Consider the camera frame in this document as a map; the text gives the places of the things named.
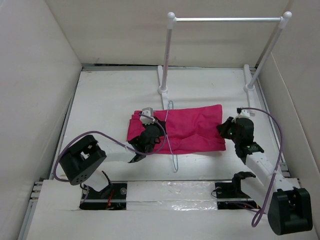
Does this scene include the pink trousers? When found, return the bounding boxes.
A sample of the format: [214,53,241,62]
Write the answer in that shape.
[126,104,227,155]

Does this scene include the blue wire hanger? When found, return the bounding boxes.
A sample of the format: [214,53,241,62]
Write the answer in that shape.
[163,100,180,173]

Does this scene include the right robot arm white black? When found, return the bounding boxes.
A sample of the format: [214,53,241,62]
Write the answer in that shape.
[216,117,313,236]

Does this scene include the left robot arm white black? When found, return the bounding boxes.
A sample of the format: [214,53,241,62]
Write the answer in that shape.
[53,118,167,199]

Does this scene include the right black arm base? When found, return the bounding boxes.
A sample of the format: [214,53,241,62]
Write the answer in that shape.
[211,171,260,212]

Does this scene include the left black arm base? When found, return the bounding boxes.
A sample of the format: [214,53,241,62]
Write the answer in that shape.
[79,171,128,211]

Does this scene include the white clothes rack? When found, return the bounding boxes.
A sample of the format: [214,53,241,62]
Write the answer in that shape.
[158,11,292,108]

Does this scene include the silver tape strip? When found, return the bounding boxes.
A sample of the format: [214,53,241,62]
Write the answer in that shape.
[126,180,218,211]

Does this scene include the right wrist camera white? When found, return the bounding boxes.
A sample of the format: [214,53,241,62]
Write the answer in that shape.
[235,107,250,119]

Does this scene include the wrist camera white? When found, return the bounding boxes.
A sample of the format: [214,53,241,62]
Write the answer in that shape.
[235,107,250,119]
[138,107,155,125]

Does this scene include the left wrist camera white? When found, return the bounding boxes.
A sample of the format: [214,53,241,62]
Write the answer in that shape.
[138,107,155,125]

